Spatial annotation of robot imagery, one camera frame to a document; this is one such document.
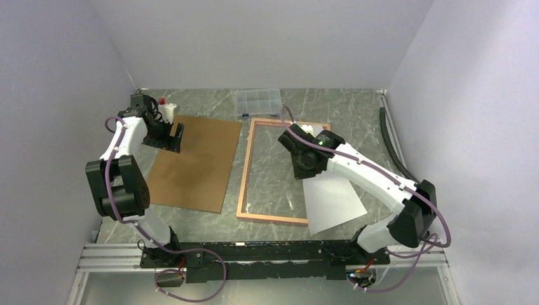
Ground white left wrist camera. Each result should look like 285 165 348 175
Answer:
158 97 178 123

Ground seascape photo print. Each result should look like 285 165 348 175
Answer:
303 172 367 234

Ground brown frame backing board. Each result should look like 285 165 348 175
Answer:
147 115 242 214

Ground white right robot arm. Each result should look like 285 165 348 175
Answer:
278 123 436 264

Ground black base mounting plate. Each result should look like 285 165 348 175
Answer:
140 240 390 283

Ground pink wooden picture frame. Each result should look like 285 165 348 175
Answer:
236 118 308 226

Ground black corrugated hose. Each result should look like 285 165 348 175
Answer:
379 106 420 182

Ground aluminium rail frame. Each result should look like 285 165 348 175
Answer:
80 89 451 300

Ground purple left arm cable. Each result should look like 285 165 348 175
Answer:
104 117 228 305

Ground clear plastic compartment box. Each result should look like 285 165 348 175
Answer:
235 88 282 118

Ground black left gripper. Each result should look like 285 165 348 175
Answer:
141 117 183 153

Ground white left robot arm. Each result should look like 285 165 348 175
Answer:
85 93 184 267

